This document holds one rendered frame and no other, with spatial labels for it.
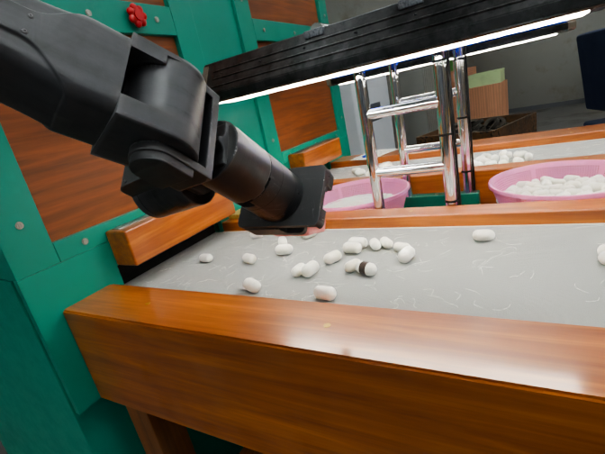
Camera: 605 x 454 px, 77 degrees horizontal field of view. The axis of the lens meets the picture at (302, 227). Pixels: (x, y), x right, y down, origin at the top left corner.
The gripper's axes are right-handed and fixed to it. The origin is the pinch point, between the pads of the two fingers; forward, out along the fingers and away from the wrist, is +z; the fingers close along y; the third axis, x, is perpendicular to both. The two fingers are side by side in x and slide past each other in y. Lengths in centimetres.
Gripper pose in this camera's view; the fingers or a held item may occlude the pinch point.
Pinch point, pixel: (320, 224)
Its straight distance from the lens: 47.9
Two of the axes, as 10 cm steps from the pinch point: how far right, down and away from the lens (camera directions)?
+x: -1.5, 9.5, -2.8
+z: 5.1, 3.1, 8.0
